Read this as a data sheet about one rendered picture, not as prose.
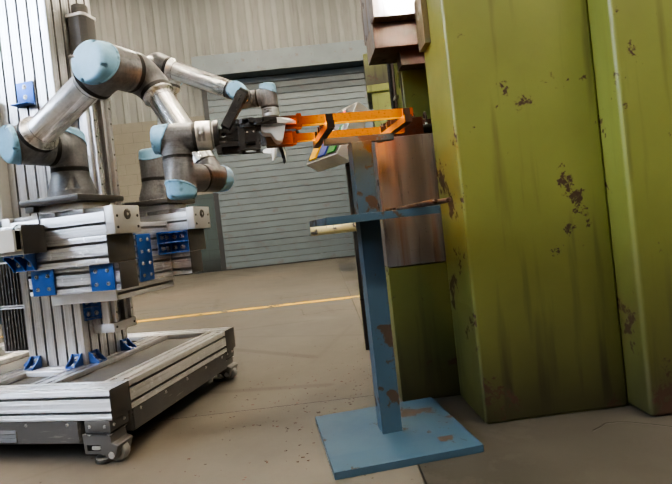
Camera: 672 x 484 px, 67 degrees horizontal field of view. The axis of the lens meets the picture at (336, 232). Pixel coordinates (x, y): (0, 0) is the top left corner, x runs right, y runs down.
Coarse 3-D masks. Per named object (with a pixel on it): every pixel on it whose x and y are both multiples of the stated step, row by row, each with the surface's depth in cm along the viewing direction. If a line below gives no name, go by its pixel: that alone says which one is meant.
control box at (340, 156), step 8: (352, 104) 243; (360, 104) 240; (336, 128) 247; (344, 128) 238; (352, 128) 237; (336, 152) 234; (344, 152) 235; (312, 160) 257; (320, 160) 249; (328, 160) 245; (336, 160) 241; (344, 160) 238; (320, 168) 260; (328, 168) 256
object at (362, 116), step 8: (352, 112) 136; (360, 112) 136; (368, 112) 136; (376, 112) 136; (384, 112) 137; (392, 112) 137; (400, 112) 137; (296, 120) 133; (304, 120) 134; (312, 120) 134; (320, 120) 134; (336, 120) 135; (344, 120) 135; (352, 120) 136; (360, 120) 137; (368, 120) 138; (376, 120) 139; (288, 128) 135; (296, 128) 136
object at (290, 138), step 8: (360, 128) 160; (368, 128) 161; (376, 128) 161; (288, 136) 158; (296, 136) 157; (304, 136) 158; (312, 136) 158; (328, 136) 159; (336, 136) 159; (344, 136) 160; (272, 144) 157; (280, 144) 157; (288, 144) 157; (296, 144) 161
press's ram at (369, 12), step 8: (360, 0) 212; (368, 0) 192; (376, 0) 184; (384, 0) 184; (392, 0) 184; (400, 0) 184; (408, 0) 185; (368, 8) 194; (376, 8) 184; (384, 8) 184; (392, 8) 184; (400, 8) 185; (408, 8) 185; (368, 16) 196; (376, 16) 184; (384, 16) 185; (392, 16) 185; (400, 16) 186; (408, 16) 187; (368, 24) 198; (368, 32) 200
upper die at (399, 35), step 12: (372, 24) 189; (384, 24) 189; (396, 24) 190; (408, 24) 190; (372, 36) 191; (384, 36) 189; (396, 36) 190; (408, 36) 190; (372, 48) 195; (384, 48) 190; (396, 48) 192; (408, 48) 193; (372, 60) 203; (384, 60) 205; (396, 60) 206
